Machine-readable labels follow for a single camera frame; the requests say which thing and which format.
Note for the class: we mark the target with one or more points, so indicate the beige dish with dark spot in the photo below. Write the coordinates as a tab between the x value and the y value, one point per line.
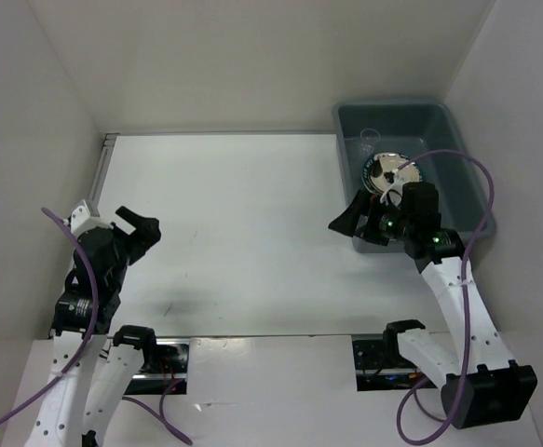
397	174

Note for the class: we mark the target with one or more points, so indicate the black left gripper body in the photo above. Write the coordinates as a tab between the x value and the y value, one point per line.
129	245

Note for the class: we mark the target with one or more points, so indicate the clear plastic cup in bin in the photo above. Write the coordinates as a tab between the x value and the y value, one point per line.
369	138

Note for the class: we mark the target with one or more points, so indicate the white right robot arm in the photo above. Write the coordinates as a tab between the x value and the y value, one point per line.
481	383

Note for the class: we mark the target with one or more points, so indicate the grey plastic bin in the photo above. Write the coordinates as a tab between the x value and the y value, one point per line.
412	127

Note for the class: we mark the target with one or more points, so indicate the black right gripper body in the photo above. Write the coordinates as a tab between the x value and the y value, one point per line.
386	222

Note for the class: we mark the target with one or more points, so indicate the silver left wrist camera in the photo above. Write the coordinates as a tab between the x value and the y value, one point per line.
84	216

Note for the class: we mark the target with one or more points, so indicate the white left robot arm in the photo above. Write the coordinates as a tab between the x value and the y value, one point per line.
92	367

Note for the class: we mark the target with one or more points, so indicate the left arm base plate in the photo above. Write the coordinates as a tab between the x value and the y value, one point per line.
169	363

